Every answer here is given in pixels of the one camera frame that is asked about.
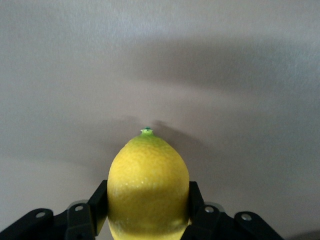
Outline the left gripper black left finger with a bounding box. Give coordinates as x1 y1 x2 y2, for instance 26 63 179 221
0 179 109 240

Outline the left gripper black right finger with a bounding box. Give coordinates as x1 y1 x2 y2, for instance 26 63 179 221
183 180 286 240

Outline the yellow lemon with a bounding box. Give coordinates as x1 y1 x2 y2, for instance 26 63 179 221
106 126 190 240

